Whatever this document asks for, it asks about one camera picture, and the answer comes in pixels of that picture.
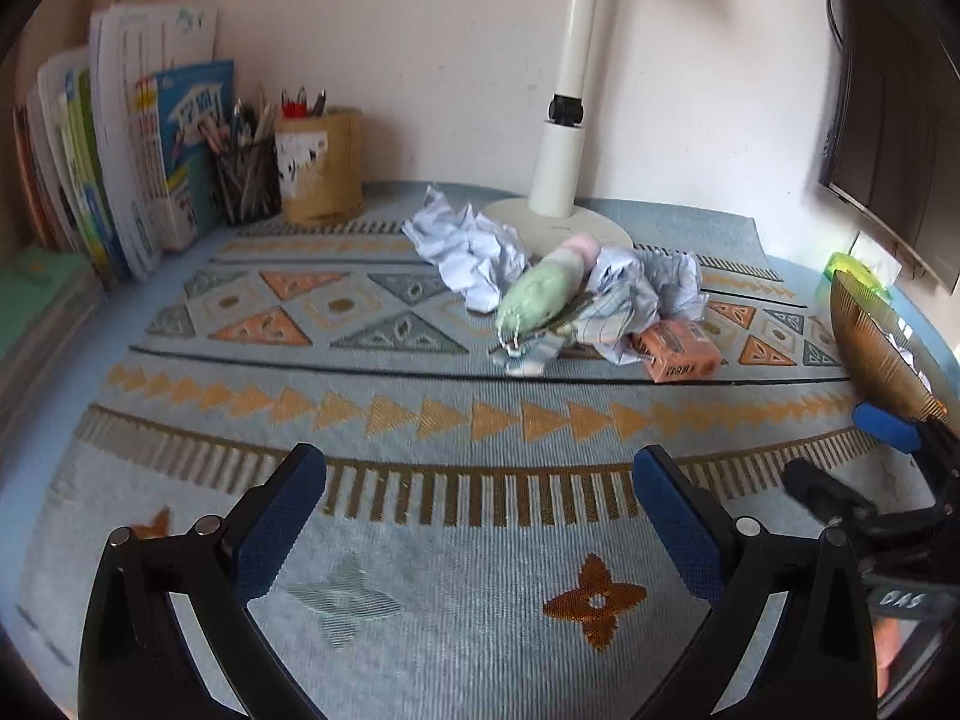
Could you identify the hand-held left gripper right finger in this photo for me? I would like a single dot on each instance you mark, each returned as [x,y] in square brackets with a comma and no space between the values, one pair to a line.
[675,525]

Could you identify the bunch of red-capped pens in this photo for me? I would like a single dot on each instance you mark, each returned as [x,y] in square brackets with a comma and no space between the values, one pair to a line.
[300,101]

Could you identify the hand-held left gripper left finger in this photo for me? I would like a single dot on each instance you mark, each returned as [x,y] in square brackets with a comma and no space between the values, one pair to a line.
[281,525]

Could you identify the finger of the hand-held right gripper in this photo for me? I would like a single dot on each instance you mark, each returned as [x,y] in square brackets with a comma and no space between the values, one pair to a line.
[821,491]
[885,424]

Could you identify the person's right hand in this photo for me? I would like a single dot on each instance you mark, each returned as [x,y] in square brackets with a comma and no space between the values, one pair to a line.
[892,652]

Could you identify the white plastic box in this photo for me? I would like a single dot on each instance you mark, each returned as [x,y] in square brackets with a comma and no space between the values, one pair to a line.
[870,247]

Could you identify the black mesh pen holder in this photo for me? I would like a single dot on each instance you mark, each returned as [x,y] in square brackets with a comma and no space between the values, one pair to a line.
[247,187]

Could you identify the patterned light blue mat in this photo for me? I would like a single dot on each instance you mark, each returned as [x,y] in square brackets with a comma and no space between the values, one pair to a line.
[450,577]

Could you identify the white paper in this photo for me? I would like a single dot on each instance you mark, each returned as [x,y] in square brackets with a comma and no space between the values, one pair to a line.
[465,247]
[675,285]

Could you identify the small light denim doll garment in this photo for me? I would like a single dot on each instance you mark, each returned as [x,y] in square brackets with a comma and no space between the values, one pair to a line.
[532,360]

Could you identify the green plastic object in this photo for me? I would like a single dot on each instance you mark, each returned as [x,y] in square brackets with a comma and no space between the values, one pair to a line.
[851,266]

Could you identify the dark monitor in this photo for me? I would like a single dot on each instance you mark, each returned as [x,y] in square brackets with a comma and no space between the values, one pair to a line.
[892,127]

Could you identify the stack of flat green books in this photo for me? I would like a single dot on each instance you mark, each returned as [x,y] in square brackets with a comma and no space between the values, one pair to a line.
[37,292]

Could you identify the white desk lamp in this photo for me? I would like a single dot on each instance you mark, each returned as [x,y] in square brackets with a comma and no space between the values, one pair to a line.
[559,165]

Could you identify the row of upright books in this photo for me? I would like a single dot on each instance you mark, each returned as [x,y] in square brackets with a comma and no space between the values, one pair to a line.
[112,165]

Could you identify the pastel dango plush toy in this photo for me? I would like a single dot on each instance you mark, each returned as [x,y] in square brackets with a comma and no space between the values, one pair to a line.
[540,292]

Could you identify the kraft paper pen holder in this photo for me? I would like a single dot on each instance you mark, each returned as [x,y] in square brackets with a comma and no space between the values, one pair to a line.
[322,172]

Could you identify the golden bowl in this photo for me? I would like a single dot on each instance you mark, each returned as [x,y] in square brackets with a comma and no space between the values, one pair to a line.
[877,360]

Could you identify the orange cardboard box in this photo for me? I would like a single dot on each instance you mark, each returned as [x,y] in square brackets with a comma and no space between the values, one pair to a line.
[675,349]

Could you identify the bunch of pens and pencils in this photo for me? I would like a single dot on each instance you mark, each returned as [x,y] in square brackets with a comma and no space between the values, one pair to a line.
[240,120]

